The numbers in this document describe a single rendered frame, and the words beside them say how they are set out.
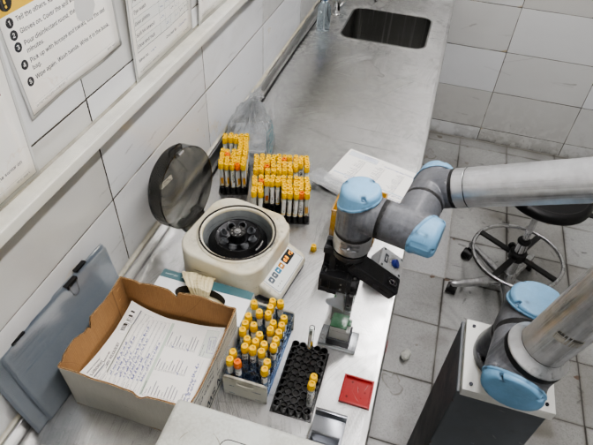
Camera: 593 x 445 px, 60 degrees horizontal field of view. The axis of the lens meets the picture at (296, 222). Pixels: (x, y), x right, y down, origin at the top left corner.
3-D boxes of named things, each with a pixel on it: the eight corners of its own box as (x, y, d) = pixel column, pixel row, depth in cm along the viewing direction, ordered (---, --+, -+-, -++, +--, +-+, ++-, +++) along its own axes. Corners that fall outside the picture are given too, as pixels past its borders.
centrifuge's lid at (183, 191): (153, 173, 115) (124, 166, 118) (177, 253, 131) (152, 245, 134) (206, 126, 129) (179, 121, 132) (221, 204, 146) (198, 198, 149)
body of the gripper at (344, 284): (326, 267, 114) (330, 227, 105) (364, 275, 112) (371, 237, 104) (317, 292, 108) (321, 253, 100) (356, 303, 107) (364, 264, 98)
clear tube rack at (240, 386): (266, 404, 112) (266, 388, 107) (223, 391, 113) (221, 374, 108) (294, 329, 126) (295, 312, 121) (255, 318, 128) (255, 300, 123)
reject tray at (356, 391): (368, 411, 112) (369, 409, 111) (338, 401, 113) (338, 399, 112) (374, 383, 117) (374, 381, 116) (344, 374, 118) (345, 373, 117)
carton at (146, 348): (197, 444, 105) (190, 410, 94) (72, 403, 110) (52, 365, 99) (241, 344, 122) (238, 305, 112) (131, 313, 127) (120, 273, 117)
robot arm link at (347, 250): (376, 222, 101) (368, 251, 95) (372, 238, 104) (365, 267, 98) (339, 213, 102) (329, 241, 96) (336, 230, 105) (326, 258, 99)
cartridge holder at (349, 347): (354, 355, 122) (356, 346, 119) (317, 344, 123) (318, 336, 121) (358, 336, 125) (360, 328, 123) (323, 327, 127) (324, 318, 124)
